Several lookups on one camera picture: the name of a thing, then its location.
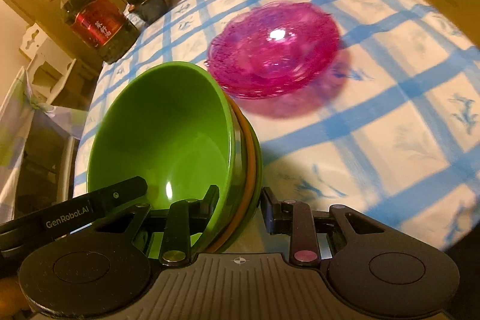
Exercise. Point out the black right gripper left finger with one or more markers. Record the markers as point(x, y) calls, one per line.
point(186, 218)

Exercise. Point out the chair with patterned cover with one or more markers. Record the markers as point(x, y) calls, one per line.
point(33, 134)

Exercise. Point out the pink glass plate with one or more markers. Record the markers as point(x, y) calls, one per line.
point(255, 87)
point(268, 75)
point(281, 27)

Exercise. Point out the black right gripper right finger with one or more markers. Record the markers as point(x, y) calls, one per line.
point(294, 219)

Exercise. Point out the blue checked tablecloth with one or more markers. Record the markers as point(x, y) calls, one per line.
point(392, 131)

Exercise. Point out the orange plastic bowl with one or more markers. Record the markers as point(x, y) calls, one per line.
point(245, 192)

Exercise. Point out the oil bottle, left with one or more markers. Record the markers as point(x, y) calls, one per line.
point(101, 25)

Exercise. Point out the green plastic bowl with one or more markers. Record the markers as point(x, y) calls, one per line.
point(255, 197)
point(173, 127)

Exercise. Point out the person's left hand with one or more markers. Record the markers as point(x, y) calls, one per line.
point(12, 299)

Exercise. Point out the white wooden chair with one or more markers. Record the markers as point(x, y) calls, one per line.
point(55, 76)

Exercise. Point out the small black food tub, lower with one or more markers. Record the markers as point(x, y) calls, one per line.
point(150, 11)

